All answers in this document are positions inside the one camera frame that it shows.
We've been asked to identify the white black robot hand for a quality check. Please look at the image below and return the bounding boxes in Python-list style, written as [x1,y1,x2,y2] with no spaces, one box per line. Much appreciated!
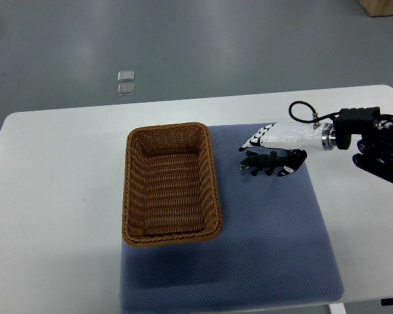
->
[239,122,336,177]

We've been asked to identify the dark green toy crocodile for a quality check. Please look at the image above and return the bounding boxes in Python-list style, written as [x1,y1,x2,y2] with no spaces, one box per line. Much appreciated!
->
[240,150,287,176]

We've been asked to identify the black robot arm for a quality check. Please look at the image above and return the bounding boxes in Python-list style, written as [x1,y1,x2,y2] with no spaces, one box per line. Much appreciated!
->
[333,107,393,184]

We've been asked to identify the brown wicker basket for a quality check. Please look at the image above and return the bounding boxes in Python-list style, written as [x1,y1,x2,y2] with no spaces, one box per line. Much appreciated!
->
[122,122,223,247]

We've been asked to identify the blue textured mat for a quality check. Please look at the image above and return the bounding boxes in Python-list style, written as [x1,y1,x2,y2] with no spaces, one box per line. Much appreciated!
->
[120,124,344,313]

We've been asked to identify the wooden box corner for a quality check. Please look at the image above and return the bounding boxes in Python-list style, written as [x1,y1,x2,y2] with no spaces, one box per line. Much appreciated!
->
[358,0,393,17]

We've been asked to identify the white table leg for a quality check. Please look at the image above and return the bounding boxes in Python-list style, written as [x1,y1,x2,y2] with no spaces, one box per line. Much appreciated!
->
[328,303,347,314]

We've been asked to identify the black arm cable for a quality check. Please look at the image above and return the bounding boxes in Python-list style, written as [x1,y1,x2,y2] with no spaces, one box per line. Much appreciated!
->
[288,100,341,130]

